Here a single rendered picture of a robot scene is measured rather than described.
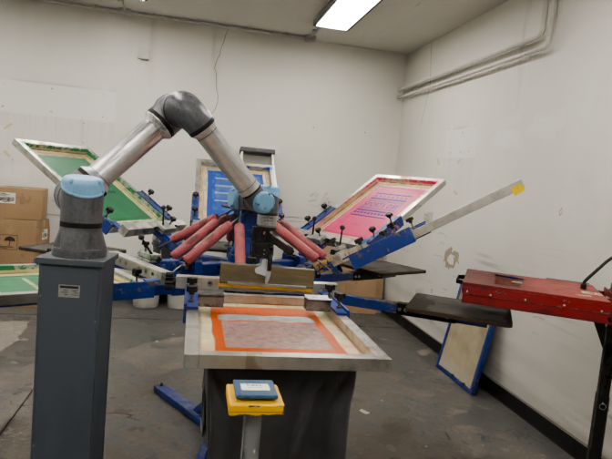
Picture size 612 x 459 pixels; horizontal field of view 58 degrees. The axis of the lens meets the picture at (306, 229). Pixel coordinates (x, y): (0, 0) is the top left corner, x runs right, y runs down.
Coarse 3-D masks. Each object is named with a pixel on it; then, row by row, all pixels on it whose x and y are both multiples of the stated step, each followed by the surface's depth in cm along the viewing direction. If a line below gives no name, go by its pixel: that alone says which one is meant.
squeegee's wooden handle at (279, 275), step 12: (228, 264) 206; (240, 264) 207; (252, 264) 209; (228, 276) 206; (240, 276) 207; (252, 276) 208; (264, 276) 209; (276, 276) 209; (288, 276) 210; (300, 276) 211; (312, 276) 212; (312, 288) 213
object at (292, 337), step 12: (264, 312) 214; (276, 312) 216; (288, 312) 218; (300, 312) 219; (312, 312) 221; (276, 324) 199; (288, 324) 200; (300, 324) 202; (312, 324) 203; (276, 336) 184; (288, 336) 185; (300, 336) 187; (312, 336) 188; (324, 336) 189; (288, 348) 173; (300, 348) 174; (312, 348) 175; (324, 348) 176; (336, 348) 177
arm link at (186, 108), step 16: (176, 96) 174; (192, 96) 175; (176, 112) 173; (192, 112) 172; (208, 112) 175; (192, 128) 173; (208, 128) 174; (208, 144) 177; (224, 144) 179; (224, 160) 180; (240, 160) 183; (240, 176) 183; (240, 192) 186; (256, 192) 186; (256, 208) 186; (272, 208) 188
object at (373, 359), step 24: (192, 312) 191; (192, 336) 164; (360, 336) 180; (192, 360) 148; (216, 360) 150; (240, 360) 151; (264, 360) 152; (288, 360) 154; (312, 360) 155; (336, 360) 156; (360, 360) 158; (384, 360) 159
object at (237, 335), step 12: (216, 312) 208; (228, 312) 209; (240, 312) 211; (252, 312) 213; (216, 324) 192; (228, 324) 193; (240, 324) 195; (252, 324) 196; (264, 324) 197; (216, 336) 178; (228, 336) 179; (240, 336) 180; (252, 336) 182; (264, 336) 183; (216, 348) 166; (228, 348) 167; (240, 348) 168; (252, 348) 169; (264, 348) 170; (276, 348) 171
